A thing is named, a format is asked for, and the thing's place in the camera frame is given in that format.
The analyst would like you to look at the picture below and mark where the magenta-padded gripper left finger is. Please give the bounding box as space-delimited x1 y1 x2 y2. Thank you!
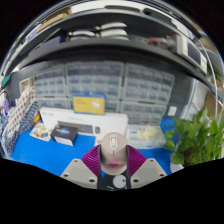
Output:
59 143 102 190

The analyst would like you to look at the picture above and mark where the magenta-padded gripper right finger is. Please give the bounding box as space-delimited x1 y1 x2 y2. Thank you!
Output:
125 143 169 190

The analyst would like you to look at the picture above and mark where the pink computer mouse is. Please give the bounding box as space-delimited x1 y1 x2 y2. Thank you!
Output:
99 131 129 176

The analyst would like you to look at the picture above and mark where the small black box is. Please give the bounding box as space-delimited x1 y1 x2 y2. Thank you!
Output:
50 124 79 147

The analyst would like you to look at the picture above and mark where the colourful sticker sheet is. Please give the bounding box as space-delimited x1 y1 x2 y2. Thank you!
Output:
29 122 54 143

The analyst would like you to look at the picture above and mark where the white keyboard box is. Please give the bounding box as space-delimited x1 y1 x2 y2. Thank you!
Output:
39 107 129 137

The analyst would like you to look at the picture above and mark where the green potted plant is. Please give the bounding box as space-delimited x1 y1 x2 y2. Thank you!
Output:
163 108 224 174

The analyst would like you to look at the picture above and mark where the yellow and blue box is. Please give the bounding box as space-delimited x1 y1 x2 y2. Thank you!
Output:
72 93 107 116

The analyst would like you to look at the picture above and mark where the navy polka dot cloth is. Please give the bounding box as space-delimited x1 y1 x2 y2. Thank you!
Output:
1 101 40 158

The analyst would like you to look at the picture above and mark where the red blue checkered cloth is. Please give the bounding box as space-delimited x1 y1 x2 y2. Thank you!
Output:
6 87 38 134

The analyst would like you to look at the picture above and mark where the purple object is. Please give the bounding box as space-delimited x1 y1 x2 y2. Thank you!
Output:
3 98 10 114

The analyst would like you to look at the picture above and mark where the beige plastic basket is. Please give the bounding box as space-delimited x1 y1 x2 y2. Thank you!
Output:
18 76 35 95

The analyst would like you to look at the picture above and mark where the teal object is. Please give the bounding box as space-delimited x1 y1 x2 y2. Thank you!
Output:
1 74 11 88

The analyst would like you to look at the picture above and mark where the white wall socket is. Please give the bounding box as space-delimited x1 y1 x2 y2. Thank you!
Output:
167 105 178 117

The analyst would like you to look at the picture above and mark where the grey wall shelf unit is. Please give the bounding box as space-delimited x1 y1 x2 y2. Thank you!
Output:
1 1 224 101

